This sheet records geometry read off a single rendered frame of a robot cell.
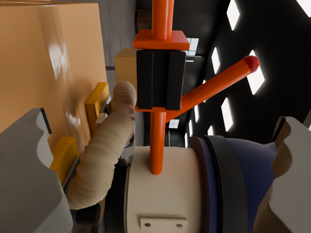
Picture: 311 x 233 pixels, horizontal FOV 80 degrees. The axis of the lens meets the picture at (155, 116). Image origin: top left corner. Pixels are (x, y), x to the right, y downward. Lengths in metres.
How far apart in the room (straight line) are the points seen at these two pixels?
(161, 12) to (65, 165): 0.20
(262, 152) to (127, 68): 1.82
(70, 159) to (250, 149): 0.29
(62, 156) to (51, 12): 0.17
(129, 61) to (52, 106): 1.82
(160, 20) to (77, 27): 0.17
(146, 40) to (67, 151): 0.16
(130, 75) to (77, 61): 1.77
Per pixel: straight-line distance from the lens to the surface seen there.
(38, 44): 0.24
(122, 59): 2.06
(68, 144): 0.26
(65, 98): 0.29
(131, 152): 0.32
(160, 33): 0.21
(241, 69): 0.27
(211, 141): 0.36
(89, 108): 0.35
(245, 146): 0.38
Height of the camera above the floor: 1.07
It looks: level
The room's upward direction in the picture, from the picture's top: 92 degrees clockwise
